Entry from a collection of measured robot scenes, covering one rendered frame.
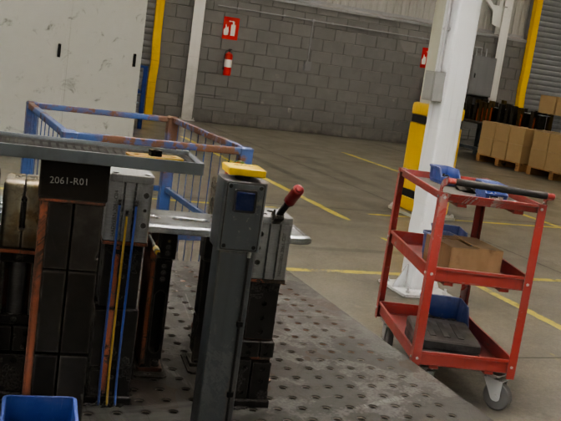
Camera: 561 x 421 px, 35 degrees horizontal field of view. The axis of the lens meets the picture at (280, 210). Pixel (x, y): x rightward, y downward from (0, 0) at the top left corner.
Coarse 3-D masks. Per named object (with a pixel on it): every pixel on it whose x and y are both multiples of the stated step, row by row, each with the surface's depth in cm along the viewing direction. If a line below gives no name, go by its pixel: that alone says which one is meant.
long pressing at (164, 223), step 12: (0, 216) 155; (156, 216) 172; (168, 216) 173; (180, 216) 174; (192, 216) 176; (204, 216) 178; (156, 228) 162; (168, 228) 163; (180, 228) 163; (192, 228) 164; (204, 228) 165; (300, 240) 170
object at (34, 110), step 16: (32, 112) 437; (80, 112) 455; (96, 112) 458; (112, 112) 461; (128, 112) 466; (32, 128) 445; (48, 128) 383; (64, 128) 350; (176, 128) 474; (192, 128) 440; (128, 144) 350; (144, 144) 353; (160, 144) 355; (176, 144) 358; (192, 144) 360; (224, 144) 396; (32, 160) 449; (160, 176) 480; (160, 192) 478; (176, 192) 466; (160, 208) 480; (192, 208) 433; (192, 240) 369; (176, 256) 415
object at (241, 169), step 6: (228, 162) 141; (222, 168) 141; (228, 168) 136; (234, 168) 136; (240, 168) 136; (246, 168) 137; (252, 168) 138; (258, 168) 139; (234, 174) 136; (240, 174) 136; (246, 174) 136; (252, 174) 136; (258, 174) 137; (264, 174) 137
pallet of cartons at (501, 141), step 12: (492, 132) 1581; (504, 132) 1550; (516, 132) 1523; (528, 132) 1506; (552, 132) 1528; (480, 144) 1610; (492, 144) 1579; (504, 144) 1548; (516, 144) 1521; (528, 144) 1511; (480, 156) 1610; (492, 156) 1577; (504, 156) 1547; (516, 156) 1519; (528, 156) 1517; (516, 168) 1517
